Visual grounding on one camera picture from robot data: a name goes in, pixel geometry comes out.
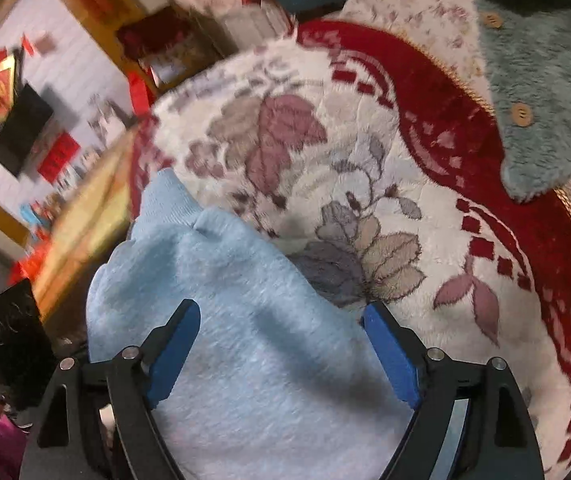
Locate floral red white plush blanket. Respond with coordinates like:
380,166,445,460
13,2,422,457
129,20,571,473

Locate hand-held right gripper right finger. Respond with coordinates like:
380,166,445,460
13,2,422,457
360,301,546,480

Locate light blue pants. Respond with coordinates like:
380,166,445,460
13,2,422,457
85,167,419,480

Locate grey fleece jacket with buttons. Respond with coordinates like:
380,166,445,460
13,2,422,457
470,0,571,205

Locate black speaker box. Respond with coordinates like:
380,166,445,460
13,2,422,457
0,279,47,403

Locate golden wooden board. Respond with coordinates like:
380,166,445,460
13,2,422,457
32,127,138,303

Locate black wall television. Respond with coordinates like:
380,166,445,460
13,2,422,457
0,84,54,177

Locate floral beige quilt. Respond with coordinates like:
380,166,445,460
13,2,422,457
150,0,571,261

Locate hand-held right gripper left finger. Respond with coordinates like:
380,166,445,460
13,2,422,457
19,299,201,480

